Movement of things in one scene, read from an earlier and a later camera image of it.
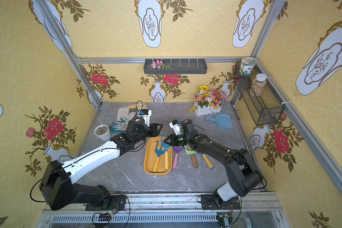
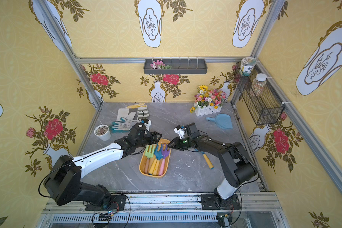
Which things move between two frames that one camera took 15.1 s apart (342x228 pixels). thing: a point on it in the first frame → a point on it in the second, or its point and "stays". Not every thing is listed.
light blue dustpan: (222, 120) stays
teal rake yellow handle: (166, 145) → (158, 155)
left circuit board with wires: (107, 216) stays
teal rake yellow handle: (211, 166) stays
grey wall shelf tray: (175, 66) stays
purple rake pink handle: (177, 148) → (165, 152)
